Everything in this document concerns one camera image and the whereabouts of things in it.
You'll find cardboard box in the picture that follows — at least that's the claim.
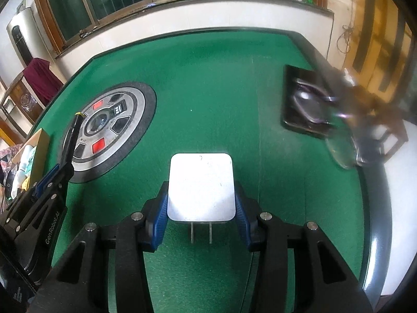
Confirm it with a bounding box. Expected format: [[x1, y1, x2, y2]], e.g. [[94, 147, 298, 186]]
[[10, 128, 52, 203]]

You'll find black tray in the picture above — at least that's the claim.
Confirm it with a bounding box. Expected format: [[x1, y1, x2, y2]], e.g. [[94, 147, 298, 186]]
[[280, 64, 343, 138]]

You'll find clear plastic container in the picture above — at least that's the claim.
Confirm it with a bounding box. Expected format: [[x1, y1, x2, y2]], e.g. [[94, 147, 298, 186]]
[[325, 68, 363, 171]]

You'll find wooden side cabinet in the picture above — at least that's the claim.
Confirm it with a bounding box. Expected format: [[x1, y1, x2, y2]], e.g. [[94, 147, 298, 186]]
[[0, 71, 47, 145]]

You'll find dangling cable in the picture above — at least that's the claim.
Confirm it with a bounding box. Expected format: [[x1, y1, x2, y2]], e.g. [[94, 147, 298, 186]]
[[336, 0, 356, 53]]

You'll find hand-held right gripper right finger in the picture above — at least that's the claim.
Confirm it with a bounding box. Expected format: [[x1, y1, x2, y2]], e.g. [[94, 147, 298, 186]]
[[234, 181, 373, 313]]

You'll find round grey table centre panel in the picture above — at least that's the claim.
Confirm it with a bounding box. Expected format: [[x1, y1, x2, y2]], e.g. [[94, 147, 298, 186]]
[[60, 81, 157, 184]]

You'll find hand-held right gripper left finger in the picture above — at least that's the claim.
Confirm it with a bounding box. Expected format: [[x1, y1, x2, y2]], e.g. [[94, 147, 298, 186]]
[[29, 181, 170, 313]]

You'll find dark red cloth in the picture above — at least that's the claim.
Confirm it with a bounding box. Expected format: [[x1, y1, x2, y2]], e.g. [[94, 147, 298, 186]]
[[22, 58, 65, 107]]

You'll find brown wooden stool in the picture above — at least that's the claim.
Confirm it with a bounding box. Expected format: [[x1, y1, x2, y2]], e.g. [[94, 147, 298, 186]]
[[342, 84, 410, 164]]

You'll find patterned cloth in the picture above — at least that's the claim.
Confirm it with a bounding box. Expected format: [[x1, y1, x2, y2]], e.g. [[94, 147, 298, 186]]
[[0, 147, 23, 177]]

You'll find silver standing air conditioner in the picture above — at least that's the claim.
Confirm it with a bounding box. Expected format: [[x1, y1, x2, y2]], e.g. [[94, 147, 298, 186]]
[[6, 6, 45, 70]]

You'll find white charger adapter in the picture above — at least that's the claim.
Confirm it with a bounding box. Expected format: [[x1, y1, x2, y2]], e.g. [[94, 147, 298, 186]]
[[167, 153, 236, 244]]

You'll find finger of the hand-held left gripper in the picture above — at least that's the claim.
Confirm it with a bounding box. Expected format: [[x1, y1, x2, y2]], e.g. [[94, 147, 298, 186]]
[[30, 164, 75, 203]]

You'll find yellow wooden door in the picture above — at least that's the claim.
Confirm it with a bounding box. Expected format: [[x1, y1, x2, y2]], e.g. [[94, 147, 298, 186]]
[[345, 0, 415, 105]]

